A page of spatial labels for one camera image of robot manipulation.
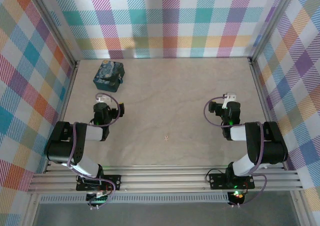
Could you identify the small padlock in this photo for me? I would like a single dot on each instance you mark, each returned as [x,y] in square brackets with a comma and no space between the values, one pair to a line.
[121,79]

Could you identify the starry night tin box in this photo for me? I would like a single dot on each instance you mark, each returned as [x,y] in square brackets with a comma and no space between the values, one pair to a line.
[108,76]

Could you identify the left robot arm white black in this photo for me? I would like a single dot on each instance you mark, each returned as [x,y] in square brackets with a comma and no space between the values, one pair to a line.
[56,148]

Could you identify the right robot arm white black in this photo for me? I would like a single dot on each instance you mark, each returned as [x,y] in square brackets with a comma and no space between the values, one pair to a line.
[272,146]

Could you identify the circuit board with lit leds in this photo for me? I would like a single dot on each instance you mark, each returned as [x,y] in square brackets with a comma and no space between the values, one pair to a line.
[237,196]

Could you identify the green circuit board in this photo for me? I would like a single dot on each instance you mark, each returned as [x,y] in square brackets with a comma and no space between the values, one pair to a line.
[98,198]

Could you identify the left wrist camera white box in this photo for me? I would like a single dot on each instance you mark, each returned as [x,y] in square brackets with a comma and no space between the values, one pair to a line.
[103,99]

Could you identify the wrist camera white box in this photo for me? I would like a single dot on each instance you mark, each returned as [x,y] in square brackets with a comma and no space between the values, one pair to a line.
[103,99]
[229,97]

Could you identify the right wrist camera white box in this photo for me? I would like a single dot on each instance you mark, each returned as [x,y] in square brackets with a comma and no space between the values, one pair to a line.
[229,97]

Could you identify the aluminium table side rail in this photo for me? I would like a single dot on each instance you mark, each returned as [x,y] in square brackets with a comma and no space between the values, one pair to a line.
[265,106]
[61,116]

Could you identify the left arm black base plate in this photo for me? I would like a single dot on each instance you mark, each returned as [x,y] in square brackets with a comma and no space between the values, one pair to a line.
[112,182]

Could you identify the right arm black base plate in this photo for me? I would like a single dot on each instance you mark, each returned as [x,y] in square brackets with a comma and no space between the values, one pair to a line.
[217,181]

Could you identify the aluminium mounting rail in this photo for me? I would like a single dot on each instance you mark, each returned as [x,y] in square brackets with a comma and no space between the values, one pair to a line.
[162,179]

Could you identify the aluminium frame post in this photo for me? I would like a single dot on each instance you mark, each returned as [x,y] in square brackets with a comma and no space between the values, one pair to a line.
[271,23]
[53,26]

